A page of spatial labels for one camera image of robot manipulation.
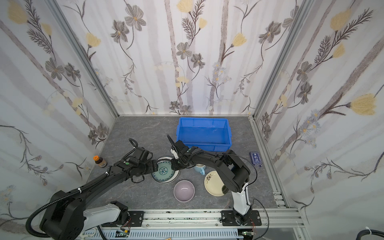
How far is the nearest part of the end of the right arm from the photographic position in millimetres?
672

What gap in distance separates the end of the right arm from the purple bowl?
0.08 metres

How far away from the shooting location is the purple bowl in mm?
797
